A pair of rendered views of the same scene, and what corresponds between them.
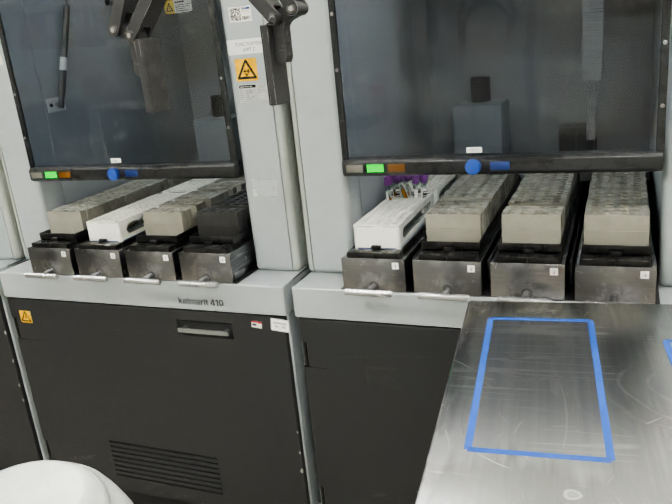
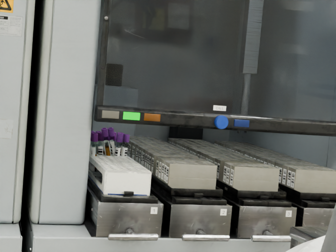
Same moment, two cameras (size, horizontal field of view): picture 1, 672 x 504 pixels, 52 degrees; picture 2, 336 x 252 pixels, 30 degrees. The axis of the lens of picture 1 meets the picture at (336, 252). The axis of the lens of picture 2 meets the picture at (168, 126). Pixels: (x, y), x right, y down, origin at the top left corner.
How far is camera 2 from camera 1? 0.77 m
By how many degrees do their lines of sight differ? 41
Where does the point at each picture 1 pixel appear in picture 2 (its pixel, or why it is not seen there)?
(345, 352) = not seen: outside the picture
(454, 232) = (193, 181)
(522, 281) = (264, 223)
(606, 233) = (310, 185)
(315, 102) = (73, 45)
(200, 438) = not seen: outside the picture
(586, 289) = not seen: hidden behind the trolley
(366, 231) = (119, 177)
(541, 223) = (264, 175)
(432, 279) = (187, 223)
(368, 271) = (125, 216)
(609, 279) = (326, 219)
